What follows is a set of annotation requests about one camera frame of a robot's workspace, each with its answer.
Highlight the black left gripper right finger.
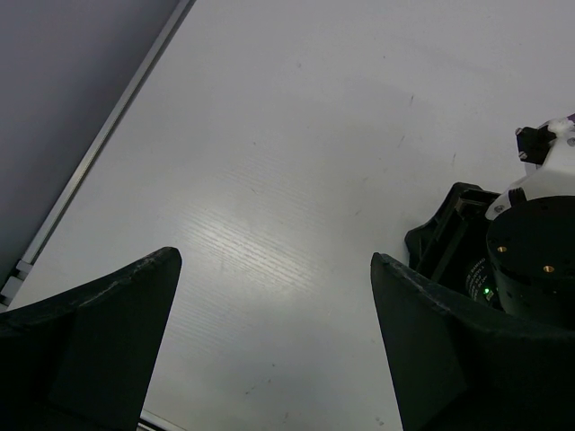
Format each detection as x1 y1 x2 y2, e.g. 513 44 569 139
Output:
370 253 574 430

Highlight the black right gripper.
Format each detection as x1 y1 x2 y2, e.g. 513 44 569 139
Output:
404 182 574 321

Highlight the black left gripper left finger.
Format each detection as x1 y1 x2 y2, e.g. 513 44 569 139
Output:
1 247 181 430

